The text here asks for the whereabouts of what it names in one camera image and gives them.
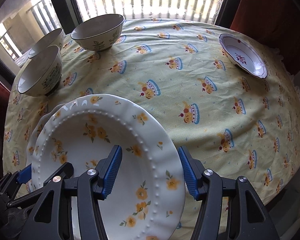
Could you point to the red curtain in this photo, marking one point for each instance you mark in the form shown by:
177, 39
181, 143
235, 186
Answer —
0, 85
272, 17

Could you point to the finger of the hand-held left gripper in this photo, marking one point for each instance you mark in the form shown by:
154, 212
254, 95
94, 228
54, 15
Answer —
62, 171
24, 175

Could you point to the cream ceramic bowl dark rim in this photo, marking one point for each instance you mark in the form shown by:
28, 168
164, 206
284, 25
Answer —
52, 40

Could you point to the green print ceramic bowl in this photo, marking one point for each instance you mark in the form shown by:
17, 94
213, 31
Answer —
32, 80

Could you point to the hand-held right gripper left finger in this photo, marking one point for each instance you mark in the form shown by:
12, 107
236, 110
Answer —
112, 170

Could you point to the yellow flower white plate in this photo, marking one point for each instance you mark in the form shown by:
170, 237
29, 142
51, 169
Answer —
75, 155

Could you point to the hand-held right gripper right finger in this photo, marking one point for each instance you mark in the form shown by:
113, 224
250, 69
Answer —
188, 172

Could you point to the plain white scalloped plate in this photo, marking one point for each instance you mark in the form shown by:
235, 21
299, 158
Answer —
33, 137

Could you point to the yellow printed tablecloth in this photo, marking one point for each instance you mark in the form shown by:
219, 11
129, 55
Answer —
165, 92

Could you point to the balcony railing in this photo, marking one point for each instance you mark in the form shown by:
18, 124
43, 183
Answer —
43, 12

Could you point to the red pattern scalloped plate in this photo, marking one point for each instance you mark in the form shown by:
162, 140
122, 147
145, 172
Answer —
245, 55

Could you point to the black window frame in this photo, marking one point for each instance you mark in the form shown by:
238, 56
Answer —
65, 0

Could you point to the leaf pattern ceramic bowl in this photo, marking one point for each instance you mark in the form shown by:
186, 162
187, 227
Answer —
100, 42

